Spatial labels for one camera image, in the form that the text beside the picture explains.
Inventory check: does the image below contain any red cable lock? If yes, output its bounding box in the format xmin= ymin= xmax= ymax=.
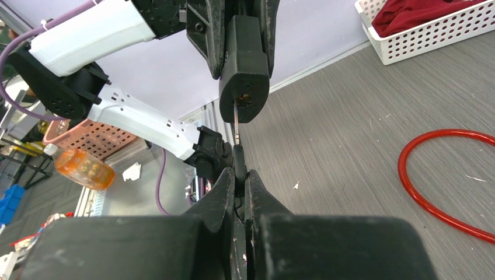
xmin=397 ymin=128 xmax=494 ymax=244

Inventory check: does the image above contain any orange plastic basket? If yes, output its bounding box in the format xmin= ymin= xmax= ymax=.
xmin=43 ymin=120 xmax=136 ymax=159

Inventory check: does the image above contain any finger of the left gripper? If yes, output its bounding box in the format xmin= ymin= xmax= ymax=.
xmin=259 ymin=0 xmax=280 ymax=78
xmin=186 ymin=0 xmax=232 ymax=80

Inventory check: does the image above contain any black-headed key bunch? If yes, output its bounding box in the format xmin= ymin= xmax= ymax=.
xmin=232 ymin=99 xmax=248 ymax=198

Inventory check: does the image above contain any white plastic perforated basket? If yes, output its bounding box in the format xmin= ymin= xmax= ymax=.
xmin=354 ymin=1 xmax=494 ymax=65

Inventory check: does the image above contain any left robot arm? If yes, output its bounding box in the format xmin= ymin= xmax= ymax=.
xmin=1 ymin=1 xmax=279 ymax=181

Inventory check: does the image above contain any red cloth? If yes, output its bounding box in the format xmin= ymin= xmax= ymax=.
xmin=372 ymin=0 xmax=480 ymax=37

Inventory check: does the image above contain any orange drink bottle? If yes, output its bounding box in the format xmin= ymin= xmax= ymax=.
xmin=43 ymin=144 xmax=115 ymax=190

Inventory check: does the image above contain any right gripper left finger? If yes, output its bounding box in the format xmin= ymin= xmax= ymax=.
xmin=19 ymin=168 xmax=235 ymax=279

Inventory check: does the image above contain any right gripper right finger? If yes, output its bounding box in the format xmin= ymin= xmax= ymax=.
xmin=245 ymin=170 xmax=437 ymax=279

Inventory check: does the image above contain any black padlock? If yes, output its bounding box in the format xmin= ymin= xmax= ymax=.
xmin=219 ymin=15 xmax=270 ymax=123

